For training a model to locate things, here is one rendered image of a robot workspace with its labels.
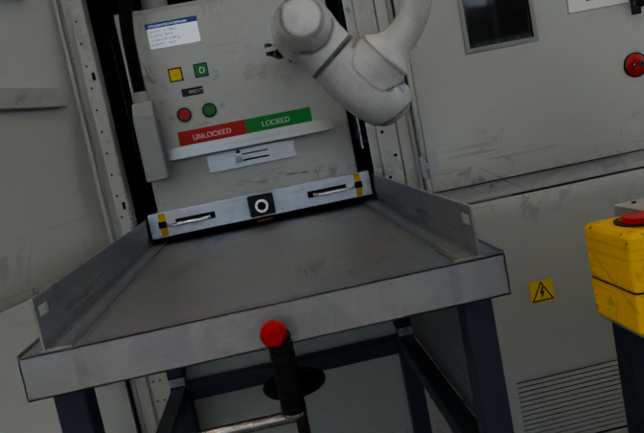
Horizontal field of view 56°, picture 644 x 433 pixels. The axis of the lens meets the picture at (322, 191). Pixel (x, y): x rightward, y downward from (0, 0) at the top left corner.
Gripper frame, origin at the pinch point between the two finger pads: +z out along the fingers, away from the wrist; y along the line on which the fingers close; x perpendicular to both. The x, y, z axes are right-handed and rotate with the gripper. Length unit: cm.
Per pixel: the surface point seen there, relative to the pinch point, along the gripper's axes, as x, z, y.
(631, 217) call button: -32, -88, 23
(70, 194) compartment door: -22, -8, -54
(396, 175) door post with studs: -32.9, -0.4, 18.9
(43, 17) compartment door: 17, -4, -52
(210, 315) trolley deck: -38, -68, -21
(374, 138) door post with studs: -23.1, 0.0, 15.4
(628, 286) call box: -38, -90, 20
